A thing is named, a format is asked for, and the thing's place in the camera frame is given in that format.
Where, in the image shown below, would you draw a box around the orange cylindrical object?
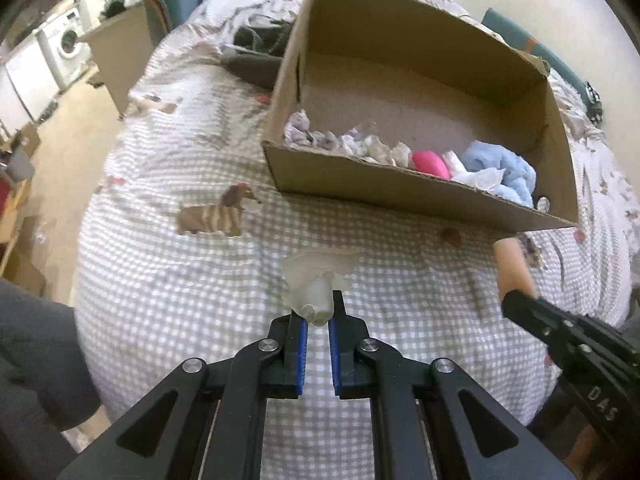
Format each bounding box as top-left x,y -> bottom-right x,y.
492,237 -> 538,306

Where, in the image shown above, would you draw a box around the white pink cloth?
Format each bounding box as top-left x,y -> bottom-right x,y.
442,149 -> 467,178

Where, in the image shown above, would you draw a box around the pink rubber duck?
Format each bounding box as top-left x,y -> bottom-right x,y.
412,149 -> 452,179

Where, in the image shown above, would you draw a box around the wooden bedside cabinet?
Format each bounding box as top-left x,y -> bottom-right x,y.
80,2 -> 156,116

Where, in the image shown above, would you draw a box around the white washing machine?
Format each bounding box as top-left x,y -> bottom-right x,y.
37,7 -> 93,91

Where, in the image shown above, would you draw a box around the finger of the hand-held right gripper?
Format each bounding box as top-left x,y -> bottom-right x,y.
501,290 -> 576,346

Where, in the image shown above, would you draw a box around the light blue fluffy cloth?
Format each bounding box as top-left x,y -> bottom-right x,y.
460,141 -> 538,207

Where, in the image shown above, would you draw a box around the teal cushion with orange stripe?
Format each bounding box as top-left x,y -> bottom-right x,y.
481,7 -> 588,93

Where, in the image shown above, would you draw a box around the clear plastic bag with label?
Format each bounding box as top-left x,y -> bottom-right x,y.
281,246 -> 362,327

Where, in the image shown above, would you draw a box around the white kitchen cabinets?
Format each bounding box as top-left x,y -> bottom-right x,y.
0,42 -> 56,126

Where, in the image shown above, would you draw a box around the white printed duvet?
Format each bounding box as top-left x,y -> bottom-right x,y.
190,0 -> 481,51

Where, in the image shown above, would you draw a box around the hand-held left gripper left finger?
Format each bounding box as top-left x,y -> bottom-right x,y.
57,312 -> 308,480

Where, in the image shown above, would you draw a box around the cardboard box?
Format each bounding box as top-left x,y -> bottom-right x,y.
261,0 -> 581,233

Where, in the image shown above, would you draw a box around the lace scrunchie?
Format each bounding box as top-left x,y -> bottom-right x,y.
284,110 -> 341,150

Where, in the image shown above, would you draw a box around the dark grey bag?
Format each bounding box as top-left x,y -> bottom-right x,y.
220,20 -> 296,88

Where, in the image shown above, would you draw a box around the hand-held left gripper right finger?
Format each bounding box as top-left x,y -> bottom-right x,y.
327,290 -> 576,480

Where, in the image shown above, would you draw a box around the black white checkered item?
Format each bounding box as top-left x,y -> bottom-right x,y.
582,80 -> 603,123

